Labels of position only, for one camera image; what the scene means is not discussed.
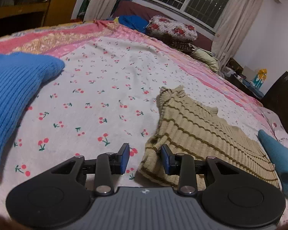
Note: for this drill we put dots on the yellow teal carton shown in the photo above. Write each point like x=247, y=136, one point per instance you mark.
x=260, y=78

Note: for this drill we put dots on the pale green pillow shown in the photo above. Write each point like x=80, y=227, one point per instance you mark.
x=206, y=58

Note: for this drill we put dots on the maroon sofa back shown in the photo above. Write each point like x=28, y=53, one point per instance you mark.
x=130, y=8

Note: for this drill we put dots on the beige striped knit sweater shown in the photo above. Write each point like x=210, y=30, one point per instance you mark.
x=189, y=127

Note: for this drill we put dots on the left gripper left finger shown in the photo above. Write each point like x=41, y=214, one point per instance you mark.
x=109, y=164

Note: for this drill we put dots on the dark wooden headboard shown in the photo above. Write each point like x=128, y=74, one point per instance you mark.
x=276, y=99

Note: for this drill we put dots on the teal folded fleece garment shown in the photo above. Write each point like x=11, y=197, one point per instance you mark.
x=278, y=155

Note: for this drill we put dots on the blue cloth pile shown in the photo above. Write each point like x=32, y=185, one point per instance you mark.
x=133, y=22

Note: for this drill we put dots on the pink floral bed sheet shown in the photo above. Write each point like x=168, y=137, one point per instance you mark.
x=106, y=96

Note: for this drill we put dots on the wooden TV cabinet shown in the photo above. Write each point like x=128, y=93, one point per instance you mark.
x=19, y=15

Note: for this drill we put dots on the bright blue folded knit garment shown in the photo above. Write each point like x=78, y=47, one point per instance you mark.
x=21, y=75

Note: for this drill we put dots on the red floral folded quilt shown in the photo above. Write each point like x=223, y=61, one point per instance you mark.
x=164, y=29

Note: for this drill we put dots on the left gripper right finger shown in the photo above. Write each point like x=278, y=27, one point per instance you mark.
x=183, y=166

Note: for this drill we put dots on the right beige curtain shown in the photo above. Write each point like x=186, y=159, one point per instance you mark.
x=234, y=23

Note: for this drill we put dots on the cluttered nightstand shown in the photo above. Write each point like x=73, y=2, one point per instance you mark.
x=233, y=73

